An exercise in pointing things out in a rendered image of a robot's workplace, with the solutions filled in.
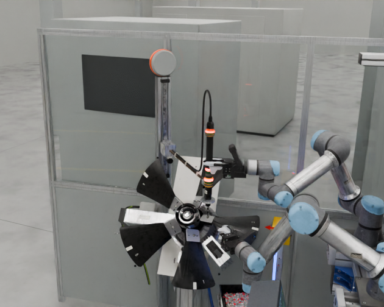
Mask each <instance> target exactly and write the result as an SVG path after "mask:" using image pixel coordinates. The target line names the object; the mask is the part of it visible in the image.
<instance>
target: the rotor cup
mask: <svg viewBox="0 0 384 307"><path fill-rule="evenodd" d="M185 213H189V216H188V217H186V216H185ZM202 215H203V213H202V211H201V210H200V209H198V208H197V207H196V206H195V205H193V204H191V203H184V204H182V205H181V206H179V207H178V209H177V210H176V214H175V217H176V221H177V222H178V224H179V225H180V227H181V229H182V232H183V233H184V230H186V229H187V228H188V229H194V230H199V231H201V230H202V229H203V227H204V224H199V223H200V218H201V217H202ZM199 216H200V218H199ZM189 227H190V228H189Z"/></svg>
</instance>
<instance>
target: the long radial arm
mask: <svg viewBox="0 0 384 307"><path fill-rule="evenodd" d="M174 217H175V214H168V213H158V212H152V211H142V210H132V209H126V214H125V217H124V223H126V224H127V225H128V226H132V225H143V224H154V223H159V222H163V223H164V222H166V221H168V220H170V219H172V218H174ZM175 218H176V217H175Z"/></svg>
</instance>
